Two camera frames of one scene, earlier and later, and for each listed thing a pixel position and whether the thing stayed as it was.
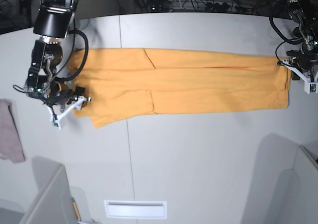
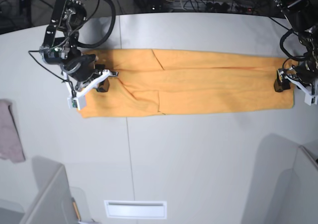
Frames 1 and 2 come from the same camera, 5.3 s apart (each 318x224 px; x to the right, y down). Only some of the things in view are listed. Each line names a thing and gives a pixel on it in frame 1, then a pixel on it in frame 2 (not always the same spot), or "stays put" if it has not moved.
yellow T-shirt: [118, 83] stays put
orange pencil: [76, 208] stays put
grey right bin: [295, 198] stays put
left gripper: [61, 94] -> [80, 67]
